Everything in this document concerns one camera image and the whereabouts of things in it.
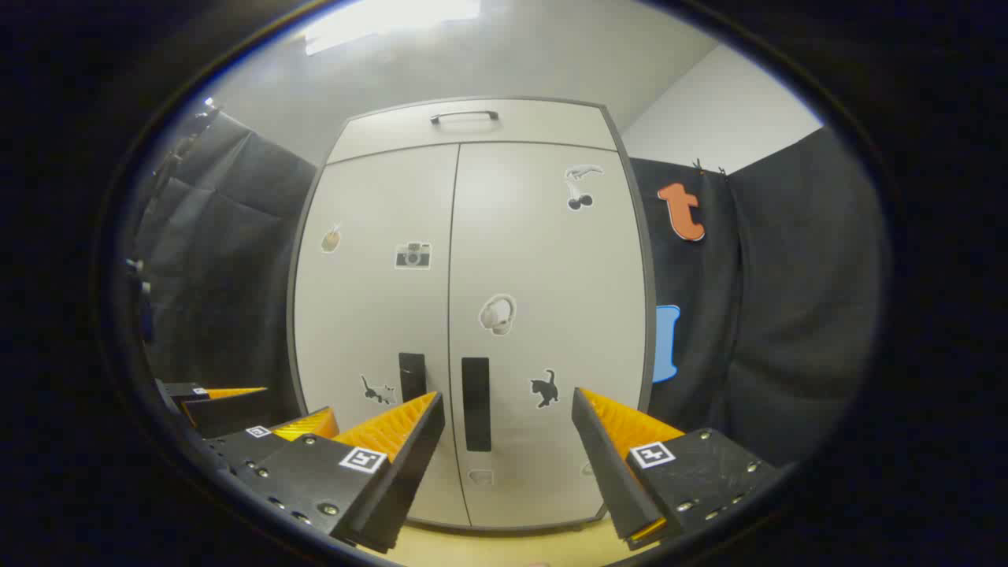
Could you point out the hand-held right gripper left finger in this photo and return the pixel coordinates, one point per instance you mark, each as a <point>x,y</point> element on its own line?
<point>409,465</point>

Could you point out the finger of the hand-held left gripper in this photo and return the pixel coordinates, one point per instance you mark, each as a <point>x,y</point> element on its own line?
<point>236,413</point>
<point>244,449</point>

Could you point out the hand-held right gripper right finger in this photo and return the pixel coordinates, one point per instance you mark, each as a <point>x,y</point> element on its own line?
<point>606,472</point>

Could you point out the white cabinet door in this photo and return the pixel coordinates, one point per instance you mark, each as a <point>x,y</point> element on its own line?
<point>354,315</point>
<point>551,276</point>

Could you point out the white double-door shoe cabinet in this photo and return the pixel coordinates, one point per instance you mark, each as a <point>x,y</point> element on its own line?
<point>535,124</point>

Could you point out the black backdrop cloth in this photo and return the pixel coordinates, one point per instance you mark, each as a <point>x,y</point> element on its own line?
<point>228,260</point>
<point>787,299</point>

